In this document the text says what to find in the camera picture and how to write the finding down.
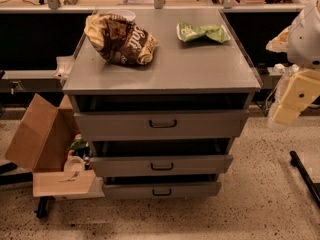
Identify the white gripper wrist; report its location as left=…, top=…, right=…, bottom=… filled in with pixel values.
left=271, top=69, right=320, bottom=126

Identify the grey drawer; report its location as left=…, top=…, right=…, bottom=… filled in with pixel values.
left=103, top=182, right=222, bottom=199
left=74, top=110, right=248, bottom=141
left=90, top=155, right=233, bottom=177

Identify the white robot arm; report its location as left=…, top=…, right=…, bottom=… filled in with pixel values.
left=266, top=0, right=320, bottom=129

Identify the grey top drawer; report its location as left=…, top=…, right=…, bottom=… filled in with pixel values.
left=74, top=110, right=248, bottom=141

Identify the grey metal drawer cabinet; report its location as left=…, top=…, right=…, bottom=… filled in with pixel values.
left=63, top=9, right=261, bottom=186

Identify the grey bottom drawer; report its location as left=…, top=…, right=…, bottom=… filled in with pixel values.
left=103, top=182, right=222, bottom=199

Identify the black floor pole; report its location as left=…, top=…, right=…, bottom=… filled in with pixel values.
left=289, top=151, right=320, bottom=208

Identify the white power strip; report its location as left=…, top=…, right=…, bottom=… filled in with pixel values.
left=271, top=63, right=300, bottom=74

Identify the green snack bag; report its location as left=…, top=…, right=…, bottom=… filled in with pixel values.
left=176, top=21, right=231, bottom=44

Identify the brown yellow chip bag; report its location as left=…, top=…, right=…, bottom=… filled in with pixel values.
left=84, top=13, right=158, bottom=65

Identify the white bowl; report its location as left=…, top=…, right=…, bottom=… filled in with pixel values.
left=108, top=10, right=136, bottom=22

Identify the green item in box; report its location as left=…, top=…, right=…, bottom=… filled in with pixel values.
left=69, top=134, right=86, bottom=150

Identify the white cup in box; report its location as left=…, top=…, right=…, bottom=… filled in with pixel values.
left=64, top=156, right=85, bottom=172

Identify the brown cardboard box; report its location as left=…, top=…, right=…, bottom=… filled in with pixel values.
left=5, top=94, right=103, bottom=199

